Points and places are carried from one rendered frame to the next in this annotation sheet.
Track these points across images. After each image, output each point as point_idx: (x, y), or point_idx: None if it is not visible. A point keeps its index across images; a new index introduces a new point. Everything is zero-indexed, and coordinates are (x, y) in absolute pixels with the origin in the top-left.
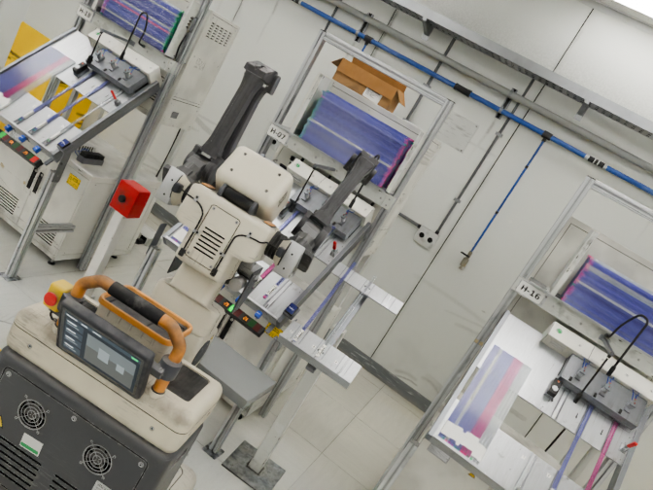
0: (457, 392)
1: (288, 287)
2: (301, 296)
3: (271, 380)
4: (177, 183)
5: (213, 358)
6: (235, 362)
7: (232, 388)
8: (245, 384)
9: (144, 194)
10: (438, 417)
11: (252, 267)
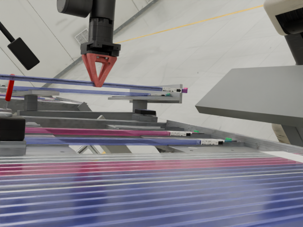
0: (43, 101)
1: (128, 128)
2: (117, 120)
3: (199, 103)
4: None
5: (263, 80)
6: (236, 95)
7: (244, 68)
8: (230, 79)
9: None
10: (72, 103)
11: None
